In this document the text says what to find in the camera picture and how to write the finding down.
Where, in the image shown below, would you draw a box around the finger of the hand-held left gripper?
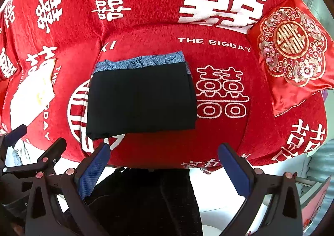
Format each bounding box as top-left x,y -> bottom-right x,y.
0,124 -> 28,148
3,137 -> 67,177

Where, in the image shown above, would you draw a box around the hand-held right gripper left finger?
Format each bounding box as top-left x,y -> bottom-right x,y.
25,143 -> 111,236

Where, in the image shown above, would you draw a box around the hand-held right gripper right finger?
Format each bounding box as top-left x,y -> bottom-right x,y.
218,143 -> 304,236

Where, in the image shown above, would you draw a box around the black pants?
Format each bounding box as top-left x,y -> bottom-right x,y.
86,62 -> 197,140

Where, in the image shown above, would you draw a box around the white cloth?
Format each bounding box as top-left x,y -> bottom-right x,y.
10,59 -> 56,132

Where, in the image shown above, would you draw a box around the person's black trouser legs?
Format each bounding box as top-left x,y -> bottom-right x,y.
83,168 -> 204,236

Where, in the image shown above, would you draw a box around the pink printed board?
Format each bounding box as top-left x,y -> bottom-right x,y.
300,177 -> 332,236

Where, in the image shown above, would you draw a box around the blue patterned cloth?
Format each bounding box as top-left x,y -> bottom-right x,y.
94,52 -> 193,76

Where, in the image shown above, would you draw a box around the red embroidered cushion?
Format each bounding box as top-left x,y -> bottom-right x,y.
247,0 -> 330,118

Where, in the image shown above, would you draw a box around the red printed blanket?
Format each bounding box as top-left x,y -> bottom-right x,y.
0,0 -> 329,172

